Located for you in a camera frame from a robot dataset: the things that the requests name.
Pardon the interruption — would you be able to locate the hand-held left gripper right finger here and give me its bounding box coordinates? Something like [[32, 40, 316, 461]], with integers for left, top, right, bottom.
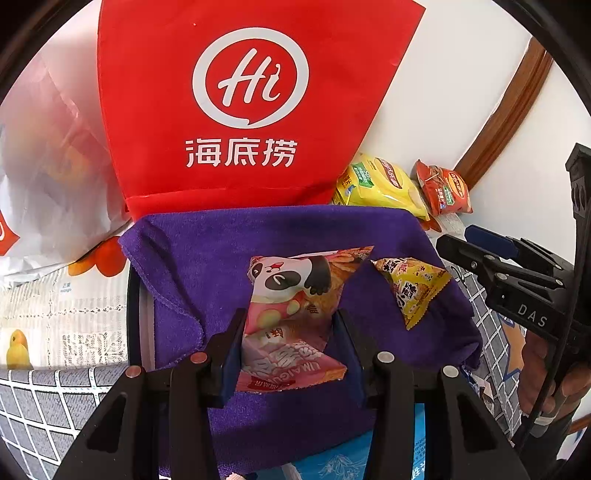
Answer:
[[330, 309, 532, 480]]

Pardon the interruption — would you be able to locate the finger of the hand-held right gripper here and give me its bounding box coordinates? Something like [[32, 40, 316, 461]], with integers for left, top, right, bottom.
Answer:
[[436, 233, 565, 296], [464, 225, 575, 278]]

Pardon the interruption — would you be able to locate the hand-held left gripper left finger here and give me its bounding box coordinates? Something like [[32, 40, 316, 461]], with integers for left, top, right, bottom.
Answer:
[[53, 307, 247, 480]]

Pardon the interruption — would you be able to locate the pink panda snack packet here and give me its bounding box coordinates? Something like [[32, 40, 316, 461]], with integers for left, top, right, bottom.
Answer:
[[235, 246, 375, 394]]

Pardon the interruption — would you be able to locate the person's right hand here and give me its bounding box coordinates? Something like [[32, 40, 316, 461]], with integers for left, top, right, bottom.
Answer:
[[521, 330, 591, 430]]

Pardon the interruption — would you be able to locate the yellow triangular snack packet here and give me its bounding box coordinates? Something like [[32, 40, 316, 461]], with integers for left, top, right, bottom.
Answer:
[[372, 257, 453, 330]]

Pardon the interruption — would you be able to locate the red chip bag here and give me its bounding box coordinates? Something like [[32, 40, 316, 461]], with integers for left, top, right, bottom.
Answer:
[[412, 159, 474, 217]]

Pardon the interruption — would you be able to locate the blue tissue pack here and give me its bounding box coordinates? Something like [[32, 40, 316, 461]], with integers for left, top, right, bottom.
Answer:
[[277, 402, 446, 480]]

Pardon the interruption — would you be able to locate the yellow chip bag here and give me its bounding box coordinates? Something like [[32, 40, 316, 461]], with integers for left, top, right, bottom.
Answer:
[[331, 152, 430, 221]]

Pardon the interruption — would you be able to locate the purple towel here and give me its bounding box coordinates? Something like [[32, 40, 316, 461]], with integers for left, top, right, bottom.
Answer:
[[117, 204, 483, 478]]

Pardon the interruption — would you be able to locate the fruit print tablecloth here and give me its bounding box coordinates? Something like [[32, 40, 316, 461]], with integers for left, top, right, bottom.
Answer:
[[0, 237, 132, 370]]

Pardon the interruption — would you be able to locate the grey grid pattern cloth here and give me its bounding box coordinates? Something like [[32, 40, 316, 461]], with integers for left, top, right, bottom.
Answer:
[[0, 258, 532, 480]]

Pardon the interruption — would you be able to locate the red tote bag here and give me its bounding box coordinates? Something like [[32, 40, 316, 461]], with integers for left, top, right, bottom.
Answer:
[[97, 0, 426, 221]]

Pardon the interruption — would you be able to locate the white plastic bag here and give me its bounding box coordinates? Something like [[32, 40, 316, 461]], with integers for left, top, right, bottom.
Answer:
[[0, 48, 134, 278]]

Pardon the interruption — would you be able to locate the wooden door frame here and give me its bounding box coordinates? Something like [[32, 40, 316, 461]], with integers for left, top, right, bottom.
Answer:
[[452, 37, 555, 195]]

